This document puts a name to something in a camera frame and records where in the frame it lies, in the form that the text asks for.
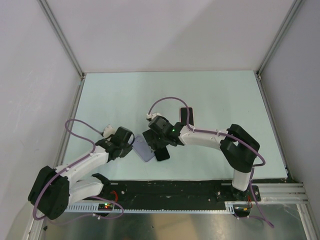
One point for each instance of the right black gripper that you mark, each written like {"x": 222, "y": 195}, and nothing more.
{"x": 150, "y": 135}

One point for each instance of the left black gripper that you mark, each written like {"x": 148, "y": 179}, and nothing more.
{"x": 128, "y": 148}

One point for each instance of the translucent purple phone case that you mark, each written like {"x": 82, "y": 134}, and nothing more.
{"x": 142, "y": 149}

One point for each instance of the pink phone case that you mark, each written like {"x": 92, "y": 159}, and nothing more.
{"x": 180, "y": 115}

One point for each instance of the black smartphone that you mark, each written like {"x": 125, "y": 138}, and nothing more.
{"x": 161, "y": 154}
{"x": 187, "y": 115}

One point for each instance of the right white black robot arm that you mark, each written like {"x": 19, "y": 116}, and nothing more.
{"x": 237, "y": 146}

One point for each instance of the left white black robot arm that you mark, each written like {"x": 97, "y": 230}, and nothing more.
{"x": 56, "y": 188}

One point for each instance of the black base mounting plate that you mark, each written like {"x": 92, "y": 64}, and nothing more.
{"x": 174, "y": 193}

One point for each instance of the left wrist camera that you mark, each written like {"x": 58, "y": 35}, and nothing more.
{"x": 107, "y": 131}

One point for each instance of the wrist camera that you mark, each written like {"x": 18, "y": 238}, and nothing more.
{"x": 151, "y": 116}
{"x": 107, "y": 131}

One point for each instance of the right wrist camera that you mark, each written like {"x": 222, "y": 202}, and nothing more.
{"x": 151, "y": 116}

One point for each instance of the grey slotted cable duct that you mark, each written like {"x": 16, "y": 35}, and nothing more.
{"x": 106, "y": 208}

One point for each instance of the left aluminium frame post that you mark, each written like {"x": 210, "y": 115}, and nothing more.
{"x": 49, "y": 14}

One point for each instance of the aluminium frame post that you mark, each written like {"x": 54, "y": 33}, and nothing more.
{"x": 49, "y": 14}
{"x": 279, "y": 36}

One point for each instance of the right aluminium frame post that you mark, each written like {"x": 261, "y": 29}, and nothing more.
{"x": 279, "y": 36}

